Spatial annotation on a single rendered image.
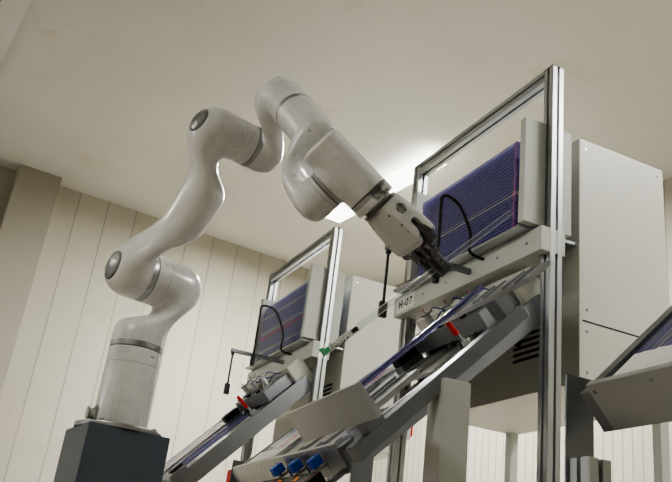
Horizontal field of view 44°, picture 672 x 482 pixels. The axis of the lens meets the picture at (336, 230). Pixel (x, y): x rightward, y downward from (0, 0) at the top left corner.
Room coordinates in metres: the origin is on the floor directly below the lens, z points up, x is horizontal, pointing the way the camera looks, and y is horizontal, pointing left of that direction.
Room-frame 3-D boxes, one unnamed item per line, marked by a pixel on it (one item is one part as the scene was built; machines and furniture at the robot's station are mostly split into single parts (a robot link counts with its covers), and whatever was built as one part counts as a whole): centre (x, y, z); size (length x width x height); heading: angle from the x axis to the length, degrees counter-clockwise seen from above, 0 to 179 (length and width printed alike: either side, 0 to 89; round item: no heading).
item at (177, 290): (1.89, 0.39, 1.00); 0.19 x 0.12 x 0.24; 129
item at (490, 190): (2.28, -0.43, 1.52); 0.51 x 0.13 x 0.27; 23
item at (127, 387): (1.87, 0.42, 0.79); 0.19 x 0.19 x 0.18
